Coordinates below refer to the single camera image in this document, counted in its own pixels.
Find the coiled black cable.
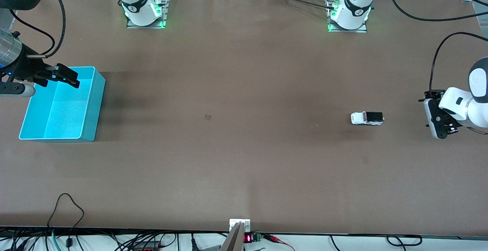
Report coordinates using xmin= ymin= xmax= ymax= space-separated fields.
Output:
xmin=386 ymin=235 xmax=423 ymax=246

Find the white jeep toy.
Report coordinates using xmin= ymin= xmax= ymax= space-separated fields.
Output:
xmin=351 ymin=111 xmax=385 ymax=126

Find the looped black cable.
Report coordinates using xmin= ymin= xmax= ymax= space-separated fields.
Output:
xmin=47 ymin=193 xmax=85 ymax=248

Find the grey metal side panel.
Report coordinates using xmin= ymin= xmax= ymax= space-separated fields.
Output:
xmin=0 ymin=9 xmax=19 ymax=34

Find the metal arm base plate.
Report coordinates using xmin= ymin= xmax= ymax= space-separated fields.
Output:
xmin=327 ymin=0 xmax=368 ymax=33
xmin=127 ymin=0 xmax=171 ymax=29

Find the teal plastic bin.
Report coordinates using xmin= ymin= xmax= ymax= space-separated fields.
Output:
xmin=19 ymin=66 xmax=106 ymax=143

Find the red clip lead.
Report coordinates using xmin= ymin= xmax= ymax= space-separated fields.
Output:
xmin=263 ymin=234 xmax=296 ymax=251

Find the white mounting bracket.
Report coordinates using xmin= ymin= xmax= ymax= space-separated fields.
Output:
xmin=229 ymin=219 xmax=251 ymax=232

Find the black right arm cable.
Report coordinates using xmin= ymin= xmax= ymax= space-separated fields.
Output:
xmin=25 ymin=0 xmax=66 ymax=59

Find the grey camera mount pole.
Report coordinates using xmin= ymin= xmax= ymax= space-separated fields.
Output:
xmin=220 ymin=222 xmax=245 ymax=251

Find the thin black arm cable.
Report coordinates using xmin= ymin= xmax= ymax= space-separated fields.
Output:
xmin=9 ymin=10 xmax=56 ymax=55

